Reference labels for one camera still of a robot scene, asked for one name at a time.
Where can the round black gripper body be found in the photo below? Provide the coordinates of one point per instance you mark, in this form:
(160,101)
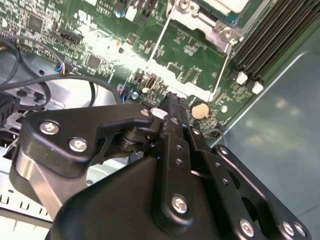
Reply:
(112,207)

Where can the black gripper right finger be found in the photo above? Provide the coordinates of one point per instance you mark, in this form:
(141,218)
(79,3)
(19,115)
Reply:
(225,200)

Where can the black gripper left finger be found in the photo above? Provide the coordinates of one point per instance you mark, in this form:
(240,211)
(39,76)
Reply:
(100,117)

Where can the silver metal socket cover frame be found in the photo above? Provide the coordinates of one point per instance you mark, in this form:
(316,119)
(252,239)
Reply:
(192,91)

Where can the silver-topped CPU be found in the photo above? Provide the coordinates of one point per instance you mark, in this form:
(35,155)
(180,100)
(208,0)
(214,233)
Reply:
(225,5)

